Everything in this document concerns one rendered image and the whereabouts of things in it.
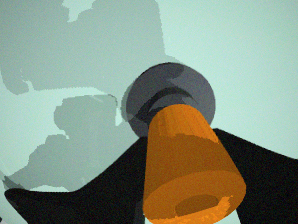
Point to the orange knob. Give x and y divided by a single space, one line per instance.
189 176

